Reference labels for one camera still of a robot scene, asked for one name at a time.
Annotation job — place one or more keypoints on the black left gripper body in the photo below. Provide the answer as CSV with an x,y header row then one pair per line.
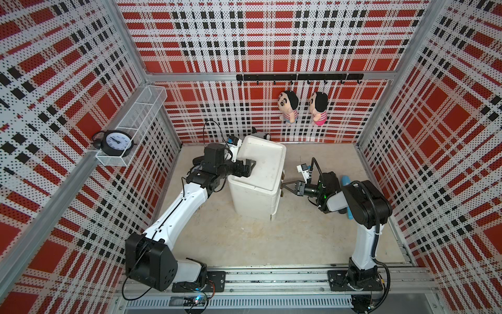
x,y
236,169

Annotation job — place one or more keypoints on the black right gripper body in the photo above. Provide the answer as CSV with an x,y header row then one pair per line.
x,y
307,190

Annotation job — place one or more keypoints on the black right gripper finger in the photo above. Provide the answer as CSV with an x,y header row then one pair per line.
x,y
294,191
289,184

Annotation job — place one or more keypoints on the white three-drawer cabinet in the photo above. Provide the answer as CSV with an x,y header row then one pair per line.
x,y
258,195

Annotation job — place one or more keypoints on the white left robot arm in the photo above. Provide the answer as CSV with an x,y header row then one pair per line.
x,y
149,258

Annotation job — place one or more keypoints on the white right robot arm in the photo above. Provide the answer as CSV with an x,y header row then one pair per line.
x,y
369,209

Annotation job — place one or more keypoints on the grey plush toy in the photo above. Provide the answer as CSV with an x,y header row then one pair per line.
x,y
261,135

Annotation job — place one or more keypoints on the black glasses case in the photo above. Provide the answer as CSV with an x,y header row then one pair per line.
x,y
197,161

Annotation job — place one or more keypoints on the boy doll striped shirt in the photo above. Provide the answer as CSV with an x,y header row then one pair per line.
x,y
288,105

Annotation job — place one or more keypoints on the boy doll pink shirt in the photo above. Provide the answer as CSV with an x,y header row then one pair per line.
x,y
318,104

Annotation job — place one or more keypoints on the black clock in basket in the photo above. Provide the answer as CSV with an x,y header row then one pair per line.
x,y
113,143

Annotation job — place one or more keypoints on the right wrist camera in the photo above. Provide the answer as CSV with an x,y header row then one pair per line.
x,y
306,172

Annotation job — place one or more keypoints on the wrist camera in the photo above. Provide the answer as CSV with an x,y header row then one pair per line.
x,y
306,172
233,144

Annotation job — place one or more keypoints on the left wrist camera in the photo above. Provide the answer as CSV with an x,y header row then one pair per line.
x,y
233,144

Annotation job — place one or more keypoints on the white wire basket shelf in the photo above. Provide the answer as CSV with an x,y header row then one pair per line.
x,y
136,122

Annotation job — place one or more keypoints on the black hook rail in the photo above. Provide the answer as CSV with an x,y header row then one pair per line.
x,y
301,77

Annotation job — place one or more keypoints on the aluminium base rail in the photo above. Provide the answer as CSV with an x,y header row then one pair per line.
x,y
302,289

